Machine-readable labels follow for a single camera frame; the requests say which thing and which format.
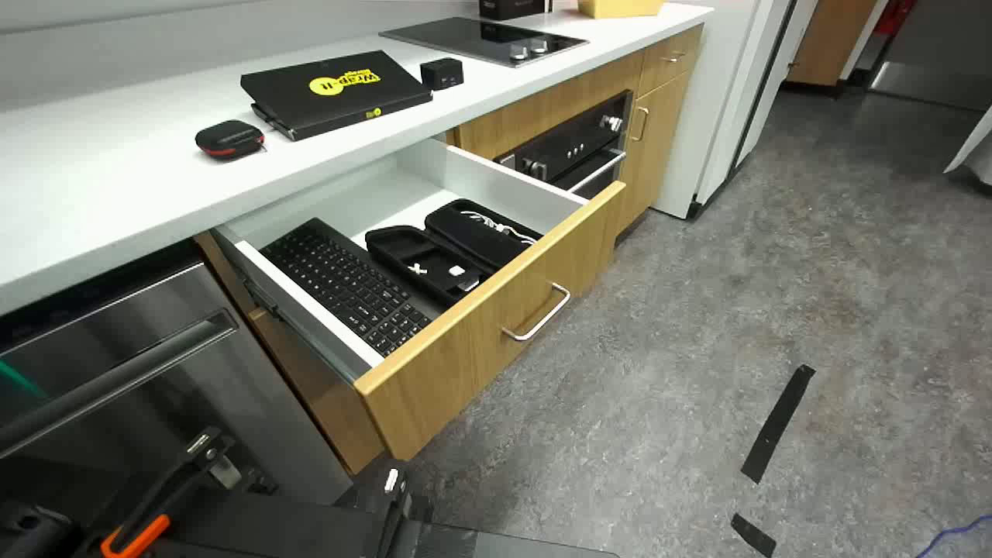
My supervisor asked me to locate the wooden drawer with white interior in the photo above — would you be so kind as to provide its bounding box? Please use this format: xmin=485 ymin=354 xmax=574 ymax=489
xmin=211 ymin=138 xmax=629 ymax=466

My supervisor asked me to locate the black zippered case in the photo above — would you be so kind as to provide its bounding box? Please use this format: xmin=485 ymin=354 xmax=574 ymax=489
xmin=421 ymin=194 xmax=542 ymax=274

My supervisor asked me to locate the black case with white marks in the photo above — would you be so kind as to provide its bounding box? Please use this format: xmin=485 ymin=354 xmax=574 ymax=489
xmin=364 ymin=224 xmax=499 ymax=311

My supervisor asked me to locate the black keyboard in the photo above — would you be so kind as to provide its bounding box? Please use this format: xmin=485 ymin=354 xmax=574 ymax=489
xmin=259 ymin=215 xmax=438 ymax=361

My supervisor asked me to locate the black built-in oven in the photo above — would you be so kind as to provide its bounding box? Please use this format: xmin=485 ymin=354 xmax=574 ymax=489
xmin=495 ymin=90 xmax=636 ymax=205

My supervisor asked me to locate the narrow wooden cabinet door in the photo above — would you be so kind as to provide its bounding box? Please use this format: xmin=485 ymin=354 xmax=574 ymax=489
xmin=601 ymin=61 xmax=703 ymax=248

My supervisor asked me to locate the small black box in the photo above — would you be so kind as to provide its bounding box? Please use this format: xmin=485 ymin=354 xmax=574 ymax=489
xmin=418 ymin=55 xmax=466 ymax=93

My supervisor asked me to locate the black glass cooktop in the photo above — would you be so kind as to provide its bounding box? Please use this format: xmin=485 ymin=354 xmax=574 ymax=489
xmin=378 ymin=13 xmax=589 ymax=69

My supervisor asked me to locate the black appliance on counter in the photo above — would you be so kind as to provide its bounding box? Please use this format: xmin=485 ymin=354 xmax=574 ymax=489
xmin=477 ymin=0 xmax=549 ymax=22

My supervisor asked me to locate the white refrigerator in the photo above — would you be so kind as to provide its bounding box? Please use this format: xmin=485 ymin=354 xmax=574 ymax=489
xmin=651 ymin=0 xmax=801 ymax=224

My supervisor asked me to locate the yellow box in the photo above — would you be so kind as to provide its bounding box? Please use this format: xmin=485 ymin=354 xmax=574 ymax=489
xmin=577 ymin=0 xmax=666 ymax=22

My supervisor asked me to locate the black and red earbud case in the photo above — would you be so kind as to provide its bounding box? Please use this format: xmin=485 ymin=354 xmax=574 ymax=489
xmin=191 ymin=119 xmax=268 ymax=160

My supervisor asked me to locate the long black tape strip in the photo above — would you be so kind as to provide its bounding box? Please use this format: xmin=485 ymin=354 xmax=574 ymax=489
xmin=739 ymin=364 xmax=818 ymax=488

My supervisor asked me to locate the short black tape strip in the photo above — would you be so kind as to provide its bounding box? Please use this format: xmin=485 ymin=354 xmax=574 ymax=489
xmin=729 ymin=511 xmax=782 ymax=558

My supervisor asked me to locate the stainless steel dishwasher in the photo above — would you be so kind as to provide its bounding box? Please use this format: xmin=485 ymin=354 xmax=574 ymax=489
xmin=0 ymin=243 xmax=354 ymax=511

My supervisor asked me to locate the orange and black clamp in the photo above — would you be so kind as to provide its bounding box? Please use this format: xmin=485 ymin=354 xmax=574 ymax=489
xmin=97 ymin=429 xmax=244 ymax=558

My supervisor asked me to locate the brown wooden room door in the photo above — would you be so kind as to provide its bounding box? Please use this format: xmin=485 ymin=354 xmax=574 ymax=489
xmin=789 ymin=0 xmax=882 ymax=90

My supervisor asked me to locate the white furniture edge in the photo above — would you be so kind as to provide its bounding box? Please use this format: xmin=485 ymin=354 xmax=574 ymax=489
xmin=941 ymin=103 xmax=992 ymax=188

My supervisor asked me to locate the silver drawer handle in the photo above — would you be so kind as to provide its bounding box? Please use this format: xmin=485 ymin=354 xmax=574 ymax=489
xmin=499 ymin=279 xmax=574 ymax=348

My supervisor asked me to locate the silver oven handle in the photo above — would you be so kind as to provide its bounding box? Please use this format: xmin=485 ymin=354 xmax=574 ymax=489
xmin=564 ymin=149 xmax=629 ymax=200

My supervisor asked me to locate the dark dishwasher handle bar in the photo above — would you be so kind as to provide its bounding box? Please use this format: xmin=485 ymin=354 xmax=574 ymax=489
xmin=0 ymin=307 xmax=241 ymax=463

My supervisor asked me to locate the blue cable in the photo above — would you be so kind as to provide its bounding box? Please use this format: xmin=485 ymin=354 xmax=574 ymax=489
xmin=913 ymin=511 xmax=992 ymax=558

